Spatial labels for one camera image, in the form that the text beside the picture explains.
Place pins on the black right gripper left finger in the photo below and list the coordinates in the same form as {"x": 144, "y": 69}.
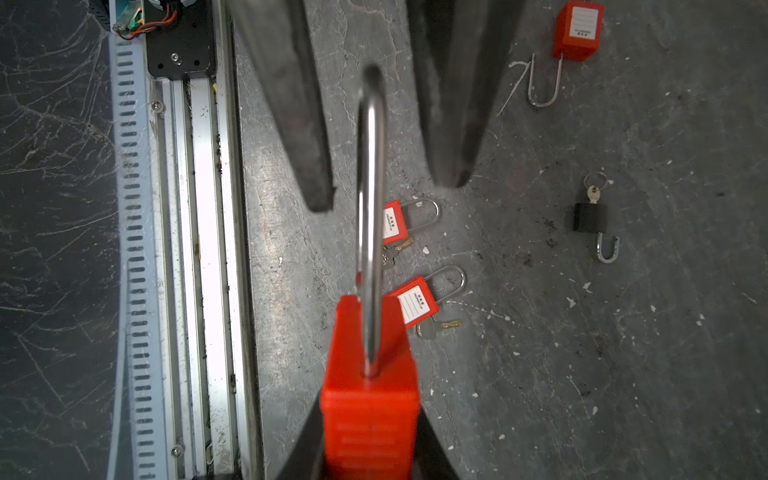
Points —
{"x": 277, "y": 39}

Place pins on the metal base rail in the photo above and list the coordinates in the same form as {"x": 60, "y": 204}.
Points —
{"x": 186, "y": 394}

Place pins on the red safety padlock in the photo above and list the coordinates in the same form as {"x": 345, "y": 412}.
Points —
{"x": 417, "y": 300}
{"x": 577, "y": 37}
{"x": 369, "y": 398}
{"x": 398, "y": 229}

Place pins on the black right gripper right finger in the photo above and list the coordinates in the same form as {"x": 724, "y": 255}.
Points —
{"x": 459, "y": 51}

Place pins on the small black padlock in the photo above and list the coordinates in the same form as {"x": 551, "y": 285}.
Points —
{"x": 592, "y": 217}

